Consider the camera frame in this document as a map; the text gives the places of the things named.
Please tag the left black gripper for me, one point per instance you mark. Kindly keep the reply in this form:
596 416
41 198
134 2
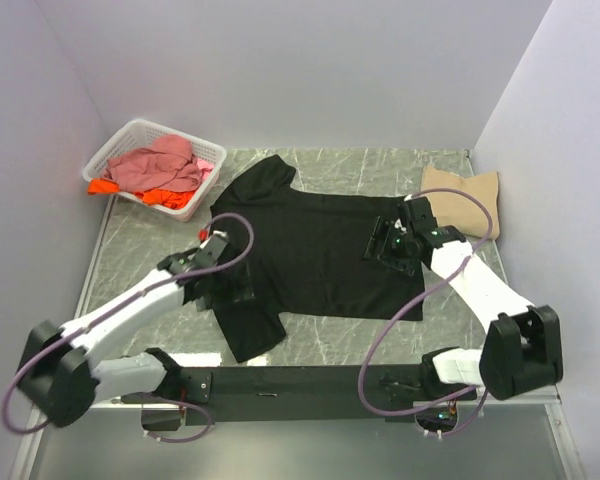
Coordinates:
228 288

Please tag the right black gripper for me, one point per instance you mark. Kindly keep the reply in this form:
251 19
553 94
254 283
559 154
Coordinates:
390 247

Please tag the black t-shirt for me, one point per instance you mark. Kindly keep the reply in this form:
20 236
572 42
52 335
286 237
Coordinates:
306 257

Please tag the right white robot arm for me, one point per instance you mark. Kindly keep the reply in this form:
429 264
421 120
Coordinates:
522 350

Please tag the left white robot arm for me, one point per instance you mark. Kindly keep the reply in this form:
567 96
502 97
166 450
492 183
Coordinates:
64 369

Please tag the folded tan t-shirt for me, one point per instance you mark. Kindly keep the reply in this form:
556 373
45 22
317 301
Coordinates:
458 211

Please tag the orange t-shirt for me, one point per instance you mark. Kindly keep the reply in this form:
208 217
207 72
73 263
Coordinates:
166 198

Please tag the pink t-shirt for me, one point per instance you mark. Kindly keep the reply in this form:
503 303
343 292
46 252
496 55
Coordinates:
169 163

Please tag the white plastic basket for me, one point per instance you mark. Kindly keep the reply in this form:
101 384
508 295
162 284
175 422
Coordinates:
141 133

